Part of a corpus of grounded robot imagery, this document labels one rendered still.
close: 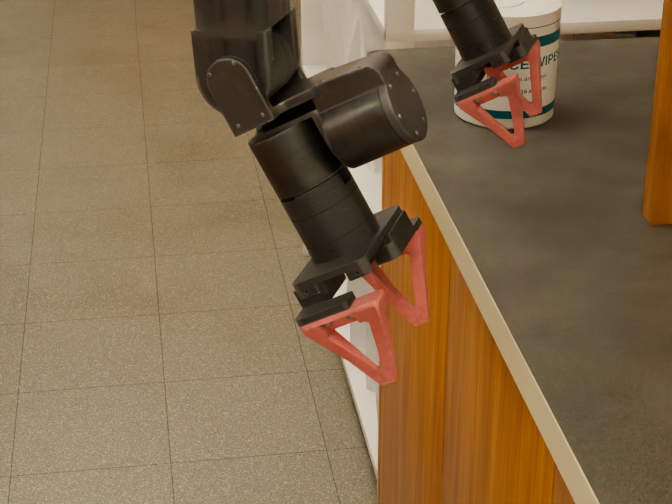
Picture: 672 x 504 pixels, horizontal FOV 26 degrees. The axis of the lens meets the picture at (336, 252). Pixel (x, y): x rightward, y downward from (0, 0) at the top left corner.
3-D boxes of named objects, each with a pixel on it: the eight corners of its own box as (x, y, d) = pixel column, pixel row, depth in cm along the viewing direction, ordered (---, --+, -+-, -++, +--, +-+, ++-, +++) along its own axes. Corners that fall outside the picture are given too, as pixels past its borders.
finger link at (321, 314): (444, 338, 112) (388, 234, 110) (421, 384, 106) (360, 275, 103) (370, 364, 115) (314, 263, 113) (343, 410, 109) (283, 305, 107)
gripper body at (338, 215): (411, 222, 114) (367, 141, 112) (375, 279, 106) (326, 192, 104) (342, 250, 117) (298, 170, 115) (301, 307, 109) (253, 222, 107)
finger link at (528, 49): (567, 96, 161) (530, 20, 158) (556, 118, 155) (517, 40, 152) (513, 118, 164) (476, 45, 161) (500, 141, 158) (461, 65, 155)
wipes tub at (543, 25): (538, 92, 196) (545, -17, 189) (566, 127, 184) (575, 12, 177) (443, 97, 194) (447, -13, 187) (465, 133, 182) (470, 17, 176)
